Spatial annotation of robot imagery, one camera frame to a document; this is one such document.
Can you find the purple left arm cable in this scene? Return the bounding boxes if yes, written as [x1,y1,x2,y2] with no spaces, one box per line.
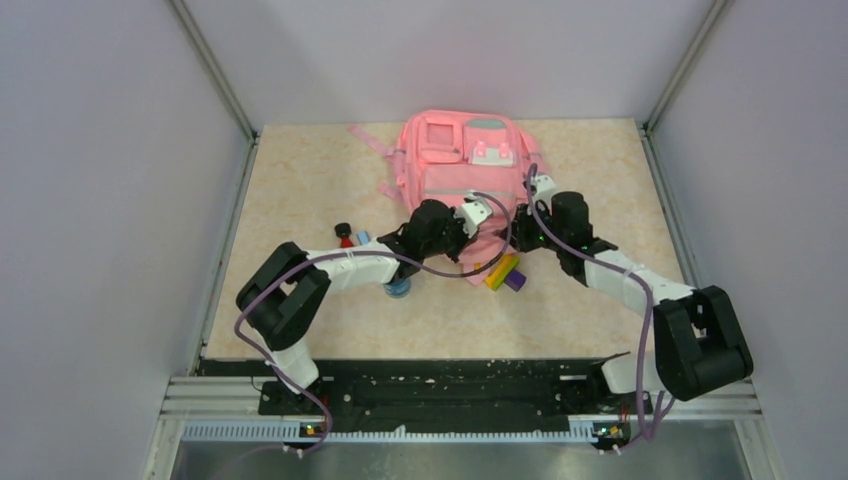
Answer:
[235,192,515,458]

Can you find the pink student backpack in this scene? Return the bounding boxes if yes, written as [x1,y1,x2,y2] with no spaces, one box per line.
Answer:
[348,110,548,272]

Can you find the purple small block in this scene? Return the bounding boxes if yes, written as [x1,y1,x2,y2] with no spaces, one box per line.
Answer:
[503,269,527,292]

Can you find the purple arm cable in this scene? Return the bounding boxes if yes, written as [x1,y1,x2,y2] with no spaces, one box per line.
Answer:
[235,192,515,458]
[525,163,677,445]

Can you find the blue round lidded container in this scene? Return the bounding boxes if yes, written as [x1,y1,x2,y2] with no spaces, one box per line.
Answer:
[383,278,411,299]

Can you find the left aluminium corner post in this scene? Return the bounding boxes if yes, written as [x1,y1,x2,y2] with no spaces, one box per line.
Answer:
[165,0,258,143]

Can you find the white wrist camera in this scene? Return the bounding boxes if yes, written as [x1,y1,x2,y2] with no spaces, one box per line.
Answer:
[528,174,559,207]
[454,194,493,239]

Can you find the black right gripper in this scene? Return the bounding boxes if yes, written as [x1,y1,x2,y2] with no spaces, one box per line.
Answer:
[501,200,567,253]

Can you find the aluminium corner post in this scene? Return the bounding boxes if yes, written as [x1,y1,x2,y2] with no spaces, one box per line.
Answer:
[165,0,258,143]
[642,0,734,137]

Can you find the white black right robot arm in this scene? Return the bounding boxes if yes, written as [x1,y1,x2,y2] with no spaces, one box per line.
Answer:
[507,192,754,412]

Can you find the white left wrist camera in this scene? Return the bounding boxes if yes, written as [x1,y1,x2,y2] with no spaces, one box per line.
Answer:
[454,194,493,239]

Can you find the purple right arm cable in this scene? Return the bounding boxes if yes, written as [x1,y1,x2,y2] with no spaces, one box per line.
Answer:
[525,163,677,445]

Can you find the yellow green block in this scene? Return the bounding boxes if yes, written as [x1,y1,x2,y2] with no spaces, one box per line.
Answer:
[484,254,520,291]

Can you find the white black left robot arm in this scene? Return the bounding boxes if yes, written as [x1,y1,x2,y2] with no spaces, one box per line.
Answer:
[235,196,493,414]

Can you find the red black stamp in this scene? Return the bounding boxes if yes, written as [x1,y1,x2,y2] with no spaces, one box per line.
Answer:
[334,222,354,248]

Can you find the right aluminium corner post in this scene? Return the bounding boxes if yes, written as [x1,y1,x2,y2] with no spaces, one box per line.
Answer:
[642,0,734,137]

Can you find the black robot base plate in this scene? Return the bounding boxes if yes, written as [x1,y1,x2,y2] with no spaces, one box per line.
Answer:
[258,359,636,434]

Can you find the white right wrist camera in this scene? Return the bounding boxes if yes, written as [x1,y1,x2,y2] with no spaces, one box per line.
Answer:
[528,174,559,207]

